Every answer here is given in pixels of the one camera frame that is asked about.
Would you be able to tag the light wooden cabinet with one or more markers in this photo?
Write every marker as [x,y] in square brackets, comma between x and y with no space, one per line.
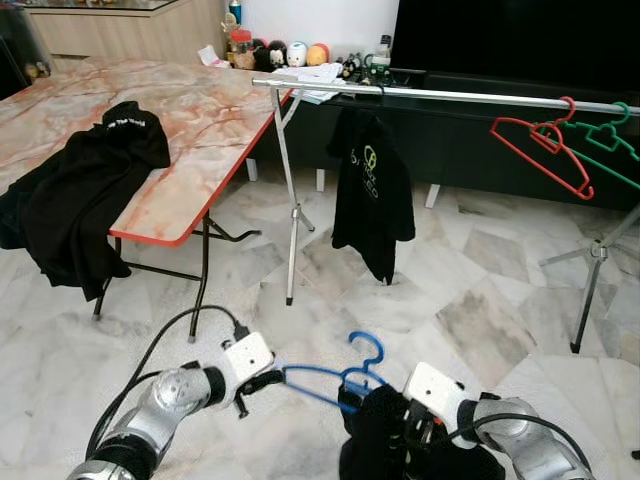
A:
[120,30]

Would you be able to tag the white round toy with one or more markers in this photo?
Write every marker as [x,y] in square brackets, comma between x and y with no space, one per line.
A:
[297,55]

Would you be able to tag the silver clothes rack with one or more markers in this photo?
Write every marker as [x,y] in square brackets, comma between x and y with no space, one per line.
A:
[450,96]

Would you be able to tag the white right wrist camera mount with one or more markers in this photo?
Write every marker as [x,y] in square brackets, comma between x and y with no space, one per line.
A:
[435,390]

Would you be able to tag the orange round toy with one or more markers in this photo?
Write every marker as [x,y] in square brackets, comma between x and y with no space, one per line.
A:
[318,55]

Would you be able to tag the black TV console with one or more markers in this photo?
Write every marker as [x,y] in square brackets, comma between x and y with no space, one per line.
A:
[450,150]

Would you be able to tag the white paper stack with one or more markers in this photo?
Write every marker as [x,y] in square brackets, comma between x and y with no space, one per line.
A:
[320,92]

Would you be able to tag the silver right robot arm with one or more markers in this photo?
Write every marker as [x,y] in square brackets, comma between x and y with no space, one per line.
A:
[520,445]

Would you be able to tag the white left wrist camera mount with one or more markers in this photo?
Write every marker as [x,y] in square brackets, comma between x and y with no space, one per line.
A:
[245,358]

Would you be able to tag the blue plastic hanger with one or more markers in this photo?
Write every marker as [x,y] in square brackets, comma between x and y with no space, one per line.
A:
[352,378]

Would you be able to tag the black mouse plush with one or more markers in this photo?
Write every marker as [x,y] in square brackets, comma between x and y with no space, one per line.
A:
[265,55]

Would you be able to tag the black television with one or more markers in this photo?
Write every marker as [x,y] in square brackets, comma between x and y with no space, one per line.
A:
[520,35]

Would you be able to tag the green plastic hanger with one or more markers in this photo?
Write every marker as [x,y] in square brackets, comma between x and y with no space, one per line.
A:
[603,135]

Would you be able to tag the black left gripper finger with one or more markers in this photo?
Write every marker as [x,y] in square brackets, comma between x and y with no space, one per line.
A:
[272,379]

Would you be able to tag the black garment with white print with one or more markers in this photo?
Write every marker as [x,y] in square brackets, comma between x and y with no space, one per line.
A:
[90,190]

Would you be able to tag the marble pattern folding table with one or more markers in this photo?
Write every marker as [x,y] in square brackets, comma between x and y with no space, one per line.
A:
[170,120]

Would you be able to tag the plain black garment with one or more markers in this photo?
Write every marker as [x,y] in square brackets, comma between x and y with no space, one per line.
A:
[385,440]

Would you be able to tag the black t-shirt with yellow logo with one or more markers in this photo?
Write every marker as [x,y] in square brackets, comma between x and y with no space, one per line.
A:
[375,190]

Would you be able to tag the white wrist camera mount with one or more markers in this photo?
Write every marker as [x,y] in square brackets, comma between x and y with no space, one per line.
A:
[245,358]
[435,390]

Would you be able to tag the red plastic hanger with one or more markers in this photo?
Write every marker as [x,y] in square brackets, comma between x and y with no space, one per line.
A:
[548,137]

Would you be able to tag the pink and white packet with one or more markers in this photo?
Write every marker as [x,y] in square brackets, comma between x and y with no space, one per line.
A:
[210,55]

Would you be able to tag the green and white bottle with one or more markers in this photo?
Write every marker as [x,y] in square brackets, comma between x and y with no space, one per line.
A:
[382,52]

